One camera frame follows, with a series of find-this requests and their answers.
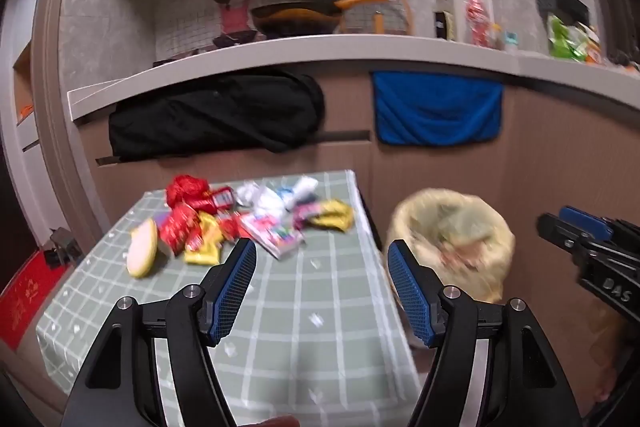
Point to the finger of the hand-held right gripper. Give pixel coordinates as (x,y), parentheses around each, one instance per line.
(562,234)
(585,222)

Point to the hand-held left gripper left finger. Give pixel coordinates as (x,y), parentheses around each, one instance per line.
(235,287)

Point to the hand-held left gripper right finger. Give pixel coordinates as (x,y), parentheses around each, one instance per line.
(410,292)

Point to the yellow snack packet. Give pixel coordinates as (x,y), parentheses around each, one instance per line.
(205,244)

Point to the yellow lined trash bin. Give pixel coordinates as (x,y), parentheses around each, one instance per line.
(450,232)

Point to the white blue plastic bag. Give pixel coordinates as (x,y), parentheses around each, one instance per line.
(300,192)

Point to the person's left hand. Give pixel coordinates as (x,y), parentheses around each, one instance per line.
(277,422)

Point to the small red snack packet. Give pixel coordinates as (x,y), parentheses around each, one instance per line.
(231,227)
(222,198)

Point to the pink white packet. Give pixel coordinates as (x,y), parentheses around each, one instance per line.
(275,237)

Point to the green checked tablecloth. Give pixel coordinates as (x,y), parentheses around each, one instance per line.
(310,307)

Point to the tan round sponge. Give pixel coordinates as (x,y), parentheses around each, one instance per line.
(141,249)

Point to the magenta packet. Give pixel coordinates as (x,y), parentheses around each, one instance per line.
(307,214)

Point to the red plastic bag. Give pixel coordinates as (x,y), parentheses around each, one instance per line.
(187,189)

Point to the crumpled yellow wrapper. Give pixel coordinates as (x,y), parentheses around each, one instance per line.
(332,214)

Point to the black cloth bag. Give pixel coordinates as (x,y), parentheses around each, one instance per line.
(215,117)

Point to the blue towel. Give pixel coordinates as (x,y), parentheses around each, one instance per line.
(437,112)

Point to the grey metal stand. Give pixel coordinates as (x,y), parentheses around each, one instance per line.
(62,247)

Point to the green plastic bag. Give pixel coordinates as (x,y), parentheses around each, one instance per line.
(565,39)

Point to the small teal container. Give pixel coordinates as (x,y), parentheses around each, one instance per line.
(511,42)

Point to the red floor mat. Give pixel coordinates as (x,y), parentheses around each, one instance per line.
(27,297)

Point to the red white snack bag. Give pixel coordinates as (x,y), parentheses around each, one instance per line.
(479,19)

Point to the dark sauce bottle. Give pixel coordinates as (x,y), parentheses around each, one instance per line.
(441,26)

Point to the black wok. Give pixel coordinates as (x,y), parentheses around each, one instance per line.
(295,19)

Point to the brown door frame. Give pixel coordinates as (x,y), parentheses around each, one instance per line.
(55,82)

